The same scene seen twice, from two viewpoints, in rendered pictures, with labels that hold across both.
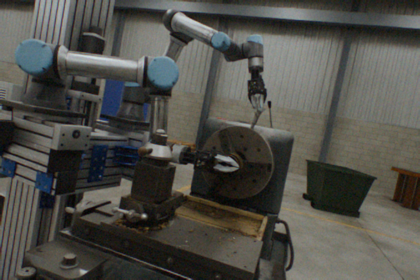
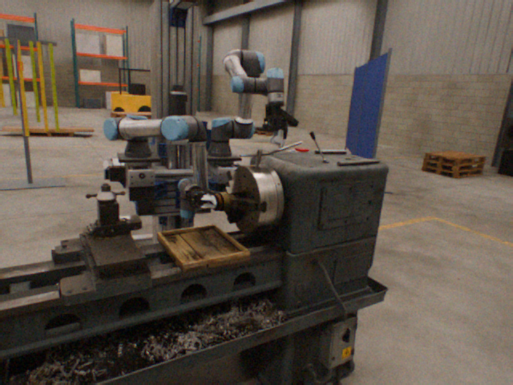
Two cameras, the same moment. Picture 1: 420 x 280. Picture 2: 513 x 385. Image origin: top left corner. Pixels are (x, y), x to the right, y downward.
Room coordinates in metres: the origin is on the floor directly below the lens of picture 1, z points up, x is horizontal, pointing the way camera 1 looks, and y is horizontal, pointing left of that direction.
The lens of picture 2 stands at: (0.01, -1.24, 1.57)
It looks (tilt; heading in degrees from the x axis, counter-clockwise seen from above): 15 degrees down; 42
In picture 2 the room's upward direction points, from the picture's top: 4 degrees clockwise
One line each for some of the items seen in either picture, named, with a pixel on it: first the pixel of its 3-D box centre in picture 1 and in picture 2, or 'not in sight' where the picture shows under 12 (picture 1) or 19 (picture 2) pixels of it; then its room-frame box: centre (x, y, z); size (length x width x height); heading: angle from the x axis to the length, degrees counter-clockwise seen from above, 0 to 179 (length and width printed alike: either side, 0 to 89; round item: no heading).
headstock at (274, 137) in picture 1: (247, 159); (315, 194); (1.61, -0.23, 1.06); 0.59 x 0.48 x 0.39; 164
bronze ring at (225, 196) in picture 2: (230, 164); (223, 201); (1.08, -0.09, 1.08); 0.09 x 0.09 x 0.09; 74
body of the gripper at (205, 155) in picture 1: (198, 159); (198, 196); (1.03, 0.03, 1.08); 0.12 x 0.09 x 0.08; 73
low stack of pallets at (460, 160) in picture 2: (179, 148); (453, 163); (9.42, 1.01, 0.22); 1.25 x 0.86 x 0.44; 167
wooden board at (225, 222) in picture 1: (214, 219); (201, 245); (0.98, -0.07, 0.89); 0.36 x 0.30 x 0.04; 74
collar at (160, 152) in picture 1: (157, 150); (106, 194); (0.64, 0.12, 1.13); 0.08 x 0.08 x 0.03
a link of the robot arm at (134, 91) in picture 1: (136, 89); (221, 128); (1.56, 0.46, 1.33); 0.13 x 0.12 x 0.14; 148
